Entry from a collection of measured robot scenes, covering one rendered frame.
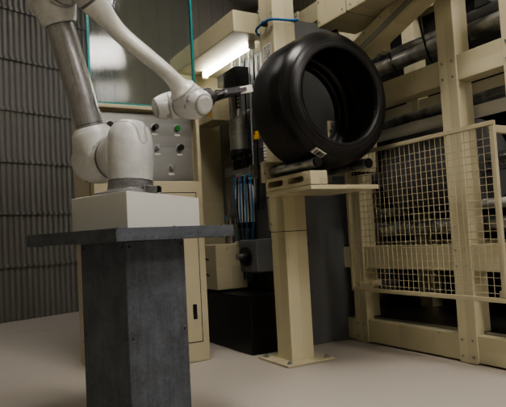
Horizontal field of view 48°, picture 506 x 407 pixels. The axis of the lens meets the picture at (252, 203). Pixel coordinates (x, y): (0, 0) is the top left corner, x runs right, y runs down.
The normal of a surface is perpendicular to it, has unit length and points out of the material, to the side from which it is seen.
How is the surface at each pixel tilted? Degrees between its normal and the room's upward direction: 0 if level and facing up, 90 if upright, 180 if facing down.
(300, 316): 90
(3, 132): 90
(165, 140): 90
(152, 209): 90
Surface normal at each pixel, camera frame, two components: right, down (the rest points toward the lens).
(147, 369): 0.76, -0.08
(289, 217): 0.50, -0.07
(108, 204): -0.65, -0.01
